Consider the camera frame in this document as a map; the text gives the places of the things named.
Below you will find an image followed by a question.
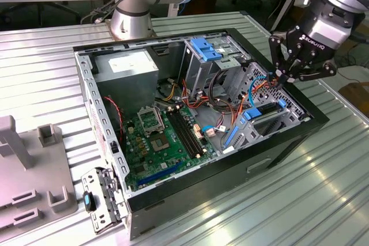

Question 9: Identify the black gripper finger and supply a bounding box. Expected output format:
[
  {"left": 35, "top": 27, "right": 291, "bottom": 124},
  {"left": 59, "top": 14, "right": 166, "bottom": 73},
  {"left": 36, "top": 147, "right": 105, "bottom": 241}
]
[
  {"left": 269, "top": 31, "right": 298, "bottom": 88},
  {"left": 286, "top": 58, "right": 338, "bottom": 86}
]

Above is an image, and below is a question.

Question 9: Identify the orange red power wire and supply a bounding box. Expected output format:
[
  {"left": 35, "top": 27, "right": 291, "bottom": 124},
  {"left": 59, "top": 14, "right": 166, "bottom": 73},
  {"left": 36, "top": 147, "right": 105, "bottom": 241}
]
[{"left": 232, "top": 71, "right": 289, "bottom": 127}]

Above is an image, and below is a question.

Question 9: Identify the hard disk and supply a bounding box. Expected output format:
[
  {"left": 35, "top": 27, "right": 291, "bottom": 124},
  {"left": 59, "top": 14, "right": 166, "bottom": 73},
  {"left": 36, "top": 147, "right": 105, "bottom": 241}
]
[{"left": 224, "top": 99, "right": 288, "bottom": 151}]

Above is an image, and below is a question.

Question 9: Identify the metal disk bay cage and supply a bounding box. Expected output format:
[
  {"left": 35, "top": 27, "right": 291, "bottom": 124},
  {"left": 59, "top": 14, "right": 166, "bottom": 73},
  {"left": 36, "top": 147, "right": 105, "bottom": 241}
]
[{"left": 221, "top": 99, "right": 312, "bottom": 154}]

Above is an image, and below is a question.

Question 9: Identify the small brown cardboard box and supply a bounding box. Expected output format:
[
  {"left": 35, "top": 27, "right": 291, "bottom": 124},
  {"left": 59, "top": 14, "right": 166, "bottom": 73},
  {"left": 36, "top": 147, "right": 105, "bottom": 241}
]
[{"left": 338, "top": 83, "right": 369, "bottom": 111}]

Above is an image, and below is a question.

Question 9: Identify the blue drive cage latch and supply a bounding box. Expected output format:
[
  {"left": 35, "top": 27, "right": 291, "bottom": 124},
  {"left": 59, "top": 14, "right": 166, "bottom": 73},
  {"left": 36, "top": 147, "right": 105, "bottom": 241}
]
[{"left": 190, "top": 37, "right": 225, "bottom": 62}]

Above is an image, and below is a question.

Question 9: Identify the metal optical drive cage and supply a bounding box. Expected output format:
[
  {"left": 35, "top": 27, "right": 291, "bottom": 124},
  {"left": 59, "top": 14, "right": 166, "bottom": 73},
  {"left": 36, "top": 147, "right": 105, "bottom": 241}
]
[{"left": 181, "top": 35, "right": 251, "bottom": 97}]

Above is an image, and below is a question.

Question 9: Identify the black RAM slot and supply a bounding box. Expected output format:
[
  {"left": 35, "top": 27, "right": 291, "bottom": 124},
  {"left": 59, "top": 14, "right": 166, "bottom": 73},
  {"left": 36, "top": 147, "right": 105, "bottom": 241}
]
[
  {"left": 172, "top": 111, "right": 196, "bottom": 157},
  {"left": 179, "top": 109, "right": 203, "bottom": 155},
  {"left": 168, "top": 112, "right": 193, "bottom": 158},
  {"left": 175, "top": 111, "right": 199, "bottom": 156}
]

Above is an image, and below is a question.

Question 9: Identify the black open PC case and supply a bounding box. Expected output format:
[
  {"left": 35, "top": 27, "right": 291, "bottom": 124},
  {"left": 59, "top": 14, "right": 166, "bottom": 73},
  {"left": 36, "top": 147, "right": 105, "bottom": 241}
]
[{"left": 71, "top": 27, "right": 331, "bottom": 241}]

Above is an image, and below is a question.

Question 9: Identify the metal socket cover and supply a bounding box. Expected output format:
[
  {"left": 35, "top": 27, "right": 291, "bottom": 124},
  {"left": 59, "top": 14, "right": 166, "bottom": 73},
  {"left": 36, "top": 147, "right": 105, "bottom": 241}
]
[{"left": 137, "top": 107, "right": 165, "bottom": 135}]

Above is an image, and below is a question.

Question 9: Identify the grey power supply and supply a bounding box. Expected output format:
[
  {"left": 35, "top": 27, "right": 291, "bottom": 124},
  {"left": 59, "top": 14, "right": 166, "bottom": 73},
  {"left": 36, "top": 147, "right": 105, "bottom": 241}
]
[{"left": 92, "top": 49, "right": 160, "bottom": 114}]

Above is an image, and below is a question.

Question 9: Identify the green motherboard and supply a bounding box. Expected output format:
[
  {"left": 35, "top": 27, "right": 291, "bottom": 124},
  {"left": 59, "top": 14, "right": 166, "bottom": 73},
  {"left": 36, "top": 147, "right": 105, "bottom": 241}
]
[{"left": 123, "top": 104, "right": 220, "bottom": 192}]

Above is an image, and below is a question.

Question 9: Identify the blue expansion slot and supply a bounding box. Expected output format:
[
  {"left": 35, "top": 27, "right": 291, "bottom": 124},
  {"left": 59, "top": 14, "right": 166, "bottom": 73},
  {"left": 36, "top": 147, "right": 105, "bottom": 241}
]
[{"left": 137, "top": 161, "right": 182, "bottom": 188}]

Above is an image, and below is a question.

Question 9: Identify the black latch with blue tab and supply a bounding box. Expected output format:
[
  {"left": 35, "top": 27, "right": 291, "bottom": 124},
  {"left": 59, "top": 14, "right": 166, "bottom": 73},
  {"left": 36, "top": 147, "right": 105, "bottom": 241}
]
[{"left": 82, "top": 190, "right": 97, "bottom": 211}]

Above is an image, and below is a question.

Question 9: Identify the grey parts rack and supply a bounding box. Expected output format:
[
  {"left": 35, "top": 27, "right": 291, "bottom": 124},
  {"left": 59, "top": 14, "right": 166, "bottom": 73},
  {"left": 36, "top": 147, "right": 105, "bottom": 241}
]
[{"left": 0, "top": 115, "right": 80, "bottom": 228}]

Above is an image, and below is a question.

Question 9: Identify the blue data wire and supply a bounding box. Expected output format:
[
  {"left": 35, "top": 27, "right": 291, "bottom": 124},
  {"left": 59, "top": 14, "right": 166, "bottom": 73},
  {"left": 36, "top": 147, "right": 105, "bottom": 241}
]
[{"left": 247, "top": 75, "right": 268, "bottom": 108}]

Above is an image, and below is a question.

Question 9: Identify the black wire bundle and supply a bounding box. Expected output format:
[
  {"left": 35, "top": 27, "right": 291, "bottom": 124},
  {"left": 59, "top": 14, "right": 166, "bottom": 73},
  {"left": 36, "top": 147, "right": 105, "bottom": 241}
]
[{"left": 209, "top": 70, "right": 246, "bottom": 114}]

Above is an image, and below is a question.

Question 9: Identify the orange yellow wire bundle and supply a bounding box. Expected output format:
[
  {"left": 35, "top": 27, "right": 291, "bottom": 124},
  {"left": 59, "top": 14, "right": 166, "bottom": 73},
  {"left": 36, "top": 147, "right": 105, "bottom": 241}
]
[{"left": 155, "top": 78, "right": 211, "bottom": 111}]

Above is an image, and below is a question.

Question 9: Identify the short light blue wire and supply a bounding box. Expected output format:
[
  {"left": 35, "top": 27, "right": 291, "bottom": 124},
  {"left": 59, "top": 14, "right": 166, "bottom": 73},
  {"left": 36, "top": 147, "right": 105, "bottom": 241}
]
[{"left": 201, "top": 124, "right": 231, "bottom": 143}]

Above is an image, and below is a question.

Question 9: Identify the red black thin wire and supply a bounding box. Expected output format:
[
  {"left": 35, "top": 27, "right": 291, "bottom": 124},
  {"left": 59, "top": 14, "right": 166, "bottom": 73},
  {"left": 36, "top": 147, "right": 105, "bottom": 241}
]
[{"left": 103, "top": 96, "right": 126, "bottom": 143}]

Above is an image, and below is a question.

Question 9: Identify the metal slot bracket plate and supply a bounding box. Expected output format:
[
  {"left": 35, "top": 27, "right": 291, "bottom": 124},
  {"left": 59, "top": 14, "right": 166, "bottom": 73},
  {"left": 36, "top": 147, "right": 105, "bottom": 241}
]
[{"left": 80, "top": 166, "right": 129, "bottom": 235}]

